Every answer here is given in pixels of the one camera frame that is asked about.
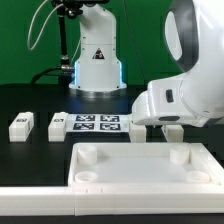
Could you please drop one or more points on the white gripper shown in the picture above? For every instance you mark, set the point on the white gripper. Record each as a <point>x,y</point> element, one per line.
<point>161,104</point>

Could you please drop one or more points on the white desk tabletop tray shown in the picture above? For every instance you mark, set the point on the white desk tabletop tray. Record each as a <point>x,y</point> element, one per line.
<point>144,163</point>

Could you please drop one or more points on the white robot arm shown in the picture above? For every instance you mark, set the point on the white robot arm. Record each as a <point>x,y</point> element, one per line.
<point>193,38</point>

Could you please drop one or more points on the fiducial marker sheet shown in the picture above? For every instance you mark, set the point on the fiducial marker sheet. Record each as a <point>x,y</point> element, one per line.
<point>97,123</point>

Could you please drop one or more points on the white L-shaped fence bar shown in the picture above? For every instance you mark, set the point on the white L-shaped fence bar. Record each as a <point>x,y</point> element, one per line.
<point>115,200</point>

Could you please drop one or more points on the black camera stand pole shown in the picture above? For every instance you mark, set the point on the black camera stand pole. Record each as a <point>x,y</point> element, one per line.
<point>71,9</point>

